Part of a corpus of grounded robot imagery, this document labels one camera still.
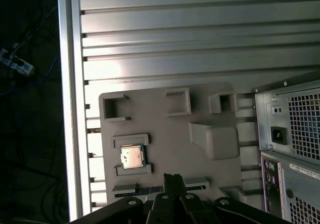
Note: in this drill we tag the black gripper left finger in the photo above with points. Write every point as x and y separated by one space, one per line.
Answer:
160 209

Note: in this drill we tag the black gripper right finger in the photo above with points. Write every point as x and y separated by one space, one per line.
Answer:
200 209

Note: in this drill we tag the silver CPU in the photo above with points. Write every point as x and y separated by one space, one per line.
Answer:
132 157

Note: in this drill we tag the dark RAM stick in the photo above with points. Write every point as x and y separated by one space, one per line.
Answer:
152 190

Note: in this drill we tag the grey parts rack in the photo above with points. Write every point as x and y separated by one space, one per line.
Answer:
175 133

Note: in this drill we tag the black PC case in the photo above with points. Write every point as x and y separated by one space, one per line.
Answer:
283 174

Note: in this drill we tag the grey power supply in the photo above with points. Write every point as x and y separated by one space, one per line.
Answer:
305 123

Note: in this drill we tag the white power strip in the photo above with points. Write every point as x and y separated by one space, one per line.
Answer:
20 64

